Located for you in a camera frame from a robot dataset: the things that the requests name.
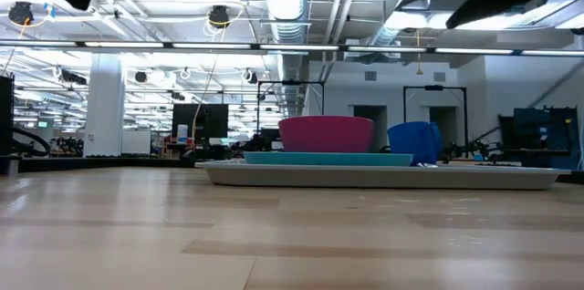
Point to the white bottle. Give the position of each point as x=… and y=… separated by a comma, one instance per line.
x=182, y=134

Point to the black metal rig frame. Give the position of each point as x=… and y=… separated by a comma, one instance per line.
x=291, y=83
x=433, y=87

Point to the overhead LED light bar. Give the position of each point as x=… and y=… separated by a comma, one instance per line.
x=296, y=47

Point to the pink bowl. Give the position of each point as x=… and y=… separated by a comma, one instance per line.
x=326, y=134

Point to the teal plate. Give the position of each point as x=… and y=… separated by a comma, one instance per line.
x=328, y=158

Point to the blue mug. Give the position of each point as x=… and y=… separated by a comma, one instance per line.
x=413, y=141

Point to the grey rectangular serving tray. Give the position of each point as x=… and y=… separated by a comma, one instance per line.
x=378, y=178

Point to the white low cabinet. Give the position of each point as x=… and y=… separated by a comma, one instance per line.
x=136, y=141

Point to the black computer monitor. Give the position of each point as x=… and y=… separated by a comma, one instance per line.
x=201, y=121

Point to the blue cabinet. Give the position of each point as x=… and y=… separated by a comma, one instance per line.
x=543, y=130

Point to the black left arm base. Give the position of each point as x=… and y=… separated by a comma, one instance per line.
x=6, y=107

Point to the black ceiling dome device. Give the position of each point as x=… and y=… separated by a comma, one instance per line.
x=219, y=16

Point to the white building pillar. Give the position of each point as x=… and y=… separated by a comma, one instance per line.
x=106, y=103

